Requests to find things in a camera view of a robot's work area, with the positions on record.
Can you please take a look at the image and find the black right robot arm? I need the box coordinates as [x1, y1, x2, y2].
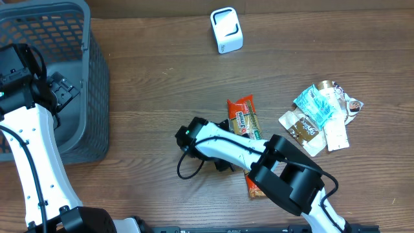
[175, 117, 352, 232]

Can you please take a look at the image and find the teal snack packet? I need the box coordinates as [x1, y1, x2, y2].
[293, 84, 334, 129]

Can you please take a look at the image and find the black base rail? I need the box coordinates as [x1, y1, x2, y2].
[137, 218, 380, 233]

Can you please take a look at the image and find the white barcode scanner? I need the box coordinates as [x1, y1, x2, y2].
[210, 7, 243, 54]

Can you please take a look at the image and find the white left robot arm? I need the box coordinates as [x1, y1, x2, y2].
[1, 43, 144, 233]

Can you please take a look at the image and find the grey plastic mesh basket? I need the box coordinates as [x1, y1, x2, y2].
[1, 0, 109, 164]

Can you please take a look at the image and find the beige bread snack bag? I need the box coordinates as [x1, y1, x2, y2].
[279, 81, 364, 157]

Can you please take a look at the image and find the red spaghetti pasta packet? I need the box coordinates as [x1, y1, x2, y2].
[226, 94, 268, 199]

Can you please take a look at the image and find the white tube gold cap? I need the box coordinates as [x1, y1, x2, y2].
[317, 80, 349, 151]

